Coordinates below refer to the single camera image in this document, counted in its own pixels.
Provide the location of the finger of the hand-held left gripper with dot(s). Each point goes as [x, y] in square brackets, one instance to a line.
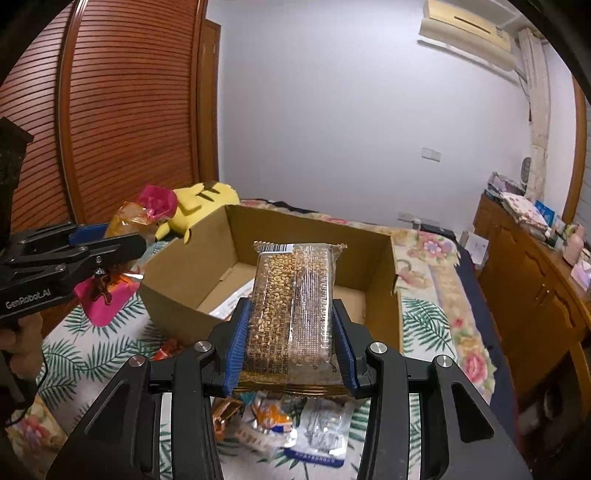
[87, 234]
[115, 249]

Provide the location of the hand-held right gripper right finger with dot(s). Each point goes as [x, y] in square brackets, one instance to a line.
[345, 357]

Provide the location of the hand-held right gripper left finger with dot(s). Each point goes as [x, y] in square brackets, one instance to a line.
[233, 355]

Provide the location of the pink and orange snack packet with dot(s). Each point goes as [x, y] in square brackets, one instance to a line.
[104, 300]

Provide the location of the clear nut bar packet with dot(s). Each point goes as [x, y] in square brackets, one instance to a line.
[286, 314]

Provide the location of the cardboard box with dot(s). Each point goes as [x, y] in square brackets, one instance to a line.
[277, 228]

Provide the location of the person's left hand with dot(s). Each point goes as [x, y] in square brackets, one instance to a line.
[30, 350]

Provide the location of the shiny brown snack packet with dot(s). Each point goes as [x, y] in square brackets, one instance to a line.
[226, 415]

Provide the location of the red snack packet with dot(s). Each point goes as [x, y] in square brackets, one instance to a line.
[167, 351]

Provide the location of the orange and white snack packet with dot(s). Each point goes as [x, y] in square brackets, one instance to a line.
[274, 415]

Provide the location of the white and blue snack packet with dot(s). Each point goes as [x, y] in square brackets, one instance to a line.
[323, 434]

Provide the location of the white and yellow snack packet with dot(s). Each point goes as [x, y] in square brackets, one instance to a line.
[249, 441]

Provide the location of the yellow plush toy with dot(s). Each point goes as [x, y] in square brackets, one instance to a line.
[198, 203]

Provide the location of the wooden louvered wardrobe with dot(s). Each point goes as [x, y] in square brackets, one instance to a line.
[129, 115]

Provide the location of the dark blue bed sheet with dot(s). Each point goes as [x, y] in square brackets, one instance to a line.
[494, 323]

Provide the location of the black box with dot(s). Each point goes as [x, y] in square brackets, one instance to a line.
[436, 228]

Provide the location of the white paper bag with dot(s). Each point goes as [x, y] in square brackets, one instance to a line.
[475, 247]

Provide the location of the wooden cabinet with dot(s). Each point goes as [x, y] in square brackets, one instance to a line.
[521, 277]

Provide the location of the floral folded cloth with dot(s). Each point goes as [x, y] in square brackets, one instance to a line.
[524, 212]

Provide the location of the purple folded cloth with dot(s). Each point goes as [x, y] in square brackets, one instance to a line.
[503, 183]

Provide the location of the pink tissue box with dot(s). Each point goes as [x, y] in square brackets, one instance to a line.
[581, 274]

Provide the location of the pink bottle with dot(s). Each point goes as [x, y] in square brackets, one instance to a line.
[574, 247]

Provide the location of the white round fan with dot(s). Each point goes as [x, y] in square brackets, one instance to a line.
[527, 170]

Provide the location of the beige curtain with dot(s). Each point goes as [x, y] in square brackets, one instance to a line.
[538, 115]

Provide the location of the wooden framed window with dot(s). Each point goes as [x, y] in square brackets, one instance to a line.
[579, 152]

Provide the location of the cream air conditioner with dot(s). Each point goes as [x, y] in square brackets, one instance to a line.
[461, 27]

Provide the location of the white wall socket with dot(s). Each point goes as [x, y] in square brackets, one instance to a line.
[407, 216]

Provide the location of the white wall switch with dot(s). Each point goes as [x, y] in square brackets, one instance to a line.
[431, 154]

